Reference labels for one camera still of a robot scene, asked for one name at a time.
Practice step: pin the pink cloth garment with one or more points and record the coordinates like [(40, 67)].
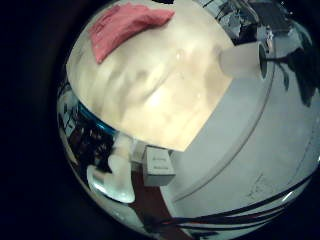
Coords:
[(123, 25)]

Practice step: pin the grey control box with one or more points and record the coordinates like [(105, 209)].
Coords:
[(157, 166)]

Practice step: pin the dark red floor mat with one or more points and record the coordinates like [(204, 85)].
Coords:
[(150, 206)]

